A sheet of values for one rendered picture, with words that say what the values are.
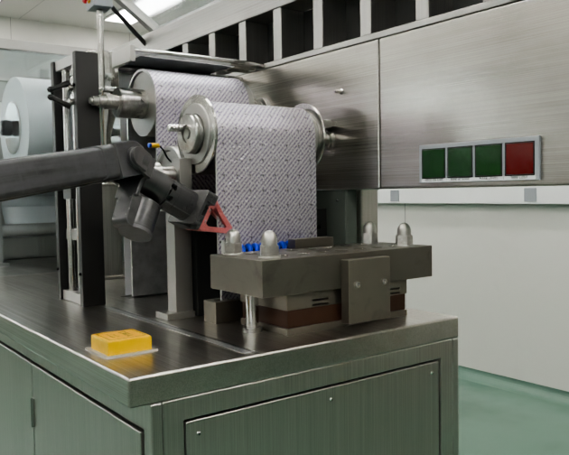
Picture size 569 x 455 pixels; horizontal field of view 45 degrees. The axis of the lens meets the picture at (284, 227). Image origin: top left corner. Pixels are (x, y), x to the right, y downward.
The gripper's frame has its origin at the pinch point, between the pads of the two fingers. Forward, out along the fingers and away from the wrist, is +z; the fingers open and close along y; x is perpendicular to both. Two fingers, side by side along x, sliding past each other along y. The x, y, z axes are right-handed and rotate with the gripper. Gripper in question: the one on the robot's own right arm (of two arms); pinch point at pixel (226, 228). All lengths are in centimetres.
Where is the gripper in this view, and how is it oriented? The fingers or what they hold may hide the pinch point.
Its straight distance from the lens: 126.7
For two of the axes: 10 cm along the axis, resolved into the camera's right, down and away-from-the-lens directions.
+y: 6.0, 0.4, -8.0
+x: 3.7, -9.0, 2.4
